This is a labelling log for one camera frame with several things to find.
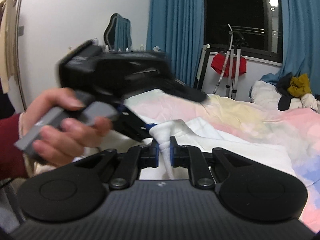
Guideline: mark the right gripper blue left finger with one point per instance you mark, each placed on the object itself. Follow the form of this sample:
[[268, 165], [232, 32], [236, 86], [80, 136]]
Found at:
[[130, 164]]

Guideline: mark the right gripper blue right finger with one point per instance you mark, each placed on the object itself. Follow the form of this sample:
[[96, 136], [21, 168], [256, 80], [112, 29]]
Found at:
[[191, 158]]

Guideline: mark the white sweatpants with black stripe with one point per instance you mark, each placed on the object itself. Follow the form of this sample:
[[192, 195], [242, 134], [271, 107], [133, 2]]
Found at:
[[198, 132]]

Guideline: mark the dark red sleeve forearm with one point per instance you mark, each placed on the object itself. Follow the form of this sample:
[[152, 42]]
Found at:
[[12, 160]]

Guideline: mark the white crumpled clothes pile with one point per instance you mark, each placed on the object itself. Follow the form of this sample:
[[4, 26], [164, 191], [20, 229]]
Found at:
[[266, 95]]

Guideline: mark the person's left hand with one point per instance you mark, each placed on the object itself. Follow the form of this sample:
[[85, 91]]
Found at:
[[59, 148]]

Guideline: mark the white tissue box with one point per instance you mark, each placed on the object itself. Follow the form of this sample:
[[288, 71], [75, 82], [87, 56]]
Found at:
[[156, 49]]

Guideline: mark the left blue curtain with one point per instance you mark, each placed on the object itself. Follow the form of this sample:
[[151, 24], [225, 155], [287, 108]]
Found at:
[[177, 28]]

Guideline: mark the blue curtain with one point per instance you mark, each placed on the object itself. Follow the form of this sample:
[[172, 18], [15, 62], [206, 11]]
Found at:
[[300, 41], [177, 28]]

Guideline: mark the pastel tie-dye duvet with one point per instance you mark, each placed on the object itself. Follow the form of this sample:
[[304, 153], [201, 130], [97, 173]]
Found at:
[[297, 130]]

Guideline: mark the white garment steamer stand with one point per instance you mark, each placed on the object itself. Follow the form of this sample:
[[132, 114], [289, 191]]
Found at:
[[234, 49]]

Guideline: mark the black clothing pile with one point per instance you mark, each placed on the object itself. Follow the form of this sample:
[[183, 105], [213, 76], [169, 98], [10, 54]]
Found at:
[[282, 86]]

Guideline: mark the mustard yellow garment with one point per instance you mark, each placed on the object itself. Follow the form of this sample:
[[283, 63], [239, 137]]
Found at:
[[299, 86]]

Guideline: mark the dark window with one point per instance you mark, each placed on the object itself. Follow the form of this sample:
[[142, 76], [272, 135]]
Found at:
[[257, 25]]

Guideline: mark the right blue curtain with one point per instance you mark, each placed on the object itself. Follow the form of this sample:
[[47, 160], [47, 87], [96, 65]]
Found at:
[[300, 41]]

